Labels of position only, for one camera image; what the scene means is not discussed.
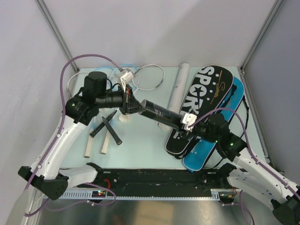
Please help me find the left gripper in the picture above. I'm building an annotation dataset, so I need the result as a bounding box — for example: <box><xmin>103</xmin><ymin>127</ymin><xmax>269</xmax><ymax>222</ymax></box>
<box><xmin>96</xmin><ymin>84</ymin><xmax>146</xmax><ymax>115</ymax></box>

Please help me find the white feather shuttlecock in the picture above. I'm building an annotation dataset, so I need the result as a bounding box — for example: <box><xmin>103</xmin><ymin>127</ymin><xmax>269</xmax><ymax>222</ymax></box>
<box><xmin>119</xmin><ymin>114</ymin><xmax>130</xmax><ymax>123</ymax></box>

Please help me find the black shuttlecock tube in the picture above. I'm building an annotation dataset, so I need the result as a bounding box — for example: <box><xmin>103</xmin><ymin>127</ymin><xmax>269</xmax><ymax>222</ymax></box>
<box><xmin>139</xmin><ymin>99</ymin><xmax>183</xmax><ymax>130</ymax></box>

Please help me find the white shuttlecock tube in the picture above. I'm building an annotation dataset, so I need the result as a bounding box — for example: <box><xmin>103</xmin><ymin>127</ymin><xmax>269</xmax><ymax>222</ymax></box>
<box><xmin>168</xmin><ymin>63</ymin><xmax>190</xmax><ymax>113</ymax></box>

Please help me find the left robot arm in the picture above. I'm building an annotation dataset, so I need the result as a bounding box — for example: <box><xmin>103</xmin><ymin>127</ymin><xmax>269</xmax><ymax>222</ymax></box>
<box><xmin>18</xmin><ymin>69</ymin><xmax>141</xmax><ymax>200</ymax></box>

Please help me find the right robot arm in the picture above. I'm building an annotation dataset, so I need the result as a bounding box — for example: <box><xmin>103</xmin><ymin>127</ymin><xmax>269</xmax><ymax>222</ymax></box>
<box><xmin>181</xmin><ymin>113</ymin><xmax>300</xmax><ymax>225</ymax></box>

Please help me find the blue racket bag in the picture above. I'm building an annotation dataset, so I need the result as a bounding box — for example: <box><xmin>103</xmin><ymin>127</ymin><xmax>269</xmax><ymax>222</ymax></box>
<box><xmin>182</xmin><ymin>76</ymin><xmax>245</xmax><ymax>173</ymax></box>

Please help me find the black sport racket bag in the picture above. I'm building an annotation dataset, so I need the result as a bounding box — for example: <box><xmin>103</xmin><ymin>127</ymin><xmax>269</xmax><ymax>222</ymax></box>
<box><xmin>165</xmin><ymin>65</ymin><xmax>234</xmax><ymax>157</ymax></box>

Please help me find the blue racket right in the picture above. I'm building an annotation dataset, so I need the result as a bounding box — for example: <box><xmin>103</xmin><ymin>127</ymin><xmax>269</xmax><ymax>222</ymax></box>
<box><xmin>100</xmin><ymin>64</ymin><xmax>138</xmax><ymax>154</ymax></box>

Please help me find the blue racket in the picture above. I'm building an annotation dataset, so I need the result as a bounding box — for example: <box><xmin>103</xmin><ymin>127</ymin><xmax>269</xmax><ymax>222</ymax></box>
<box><xmin>84</xmin><ymin>118</ymin><xmax>96</xmax><ymax>158</ymax></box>
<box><xmin>100</xmin><ymin>64</ymin><xmax>138</xmax><ymax>154</ymax></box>

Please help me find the blue racket left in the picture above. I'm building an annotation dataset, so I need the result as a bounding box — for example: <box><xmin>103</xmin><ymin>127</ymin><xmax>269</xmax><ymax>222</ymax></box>
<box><xmin>84</xmin><ymin>118</ymin><xmax>96</xmax><ymax>158</ymax></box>

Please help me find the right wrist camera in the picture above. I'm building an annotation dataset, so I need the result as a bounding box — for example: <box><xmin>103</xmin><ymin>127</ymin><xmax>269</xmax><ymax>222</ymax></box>
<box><xmin>181</xmin><ymin>113</ymin><xmax>197</xmax><ymax>131</ymax></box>

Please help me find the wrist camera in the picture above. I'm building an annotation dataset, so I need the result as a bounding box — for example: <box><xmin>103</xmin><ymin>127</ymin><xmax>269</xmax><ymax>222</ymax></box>
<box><xmin>181</xmin><ymin>113</ymin><xmax>197</xmax><ymax>131</ymax></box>
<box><xmin>117</xmin><ymin>68</ymin><xmax>134</xmax><ymax>83</ymax></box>

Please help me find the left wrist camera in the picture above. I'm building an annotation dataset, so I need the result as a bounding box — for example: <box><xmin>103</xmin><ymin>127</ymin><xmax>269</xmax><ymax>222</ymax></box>
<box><xmin>117</xmin><ymin>68</ymin><xmax>134</xmax><ymax>83</ymax></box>

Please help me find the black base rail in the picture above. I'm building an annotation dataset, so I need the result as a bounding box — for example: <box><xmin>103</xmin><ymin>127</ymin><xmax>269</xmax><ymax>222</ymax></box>
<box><xmin>77</xmin><ymin>167</ymin><xmax>235</xmax><ymax>198</ymax></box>

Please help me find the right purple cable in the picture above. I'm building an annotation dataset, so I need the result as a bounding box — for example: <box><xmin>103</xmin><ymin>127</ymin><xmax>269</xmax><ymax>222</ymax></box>
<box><xmin>189</xmin><ymin>107</ymin><xmax>256</xmax><ymax>225</ymax></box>

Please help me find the purple cable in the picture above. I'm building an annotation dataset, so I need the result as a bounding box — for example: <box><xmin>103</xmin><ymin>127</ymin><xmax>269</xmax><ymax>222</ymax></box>
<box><xmin>23</xmin><ymin>54</ymin><xmax>125</xmax><ymax>217</ymax></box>
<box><xmin>189</xmin><ymin>107</ymin><xmax>256</xmax><ymax>225</ymax></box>

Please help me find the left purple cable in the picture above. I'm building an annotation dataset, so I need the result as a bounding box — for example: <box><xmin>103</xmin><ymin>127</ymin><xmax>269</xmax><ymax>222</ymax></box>
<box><xmin>23</xmin><ymin>54</ymin><xmax>125</xmax><ymax>217</ymax></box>

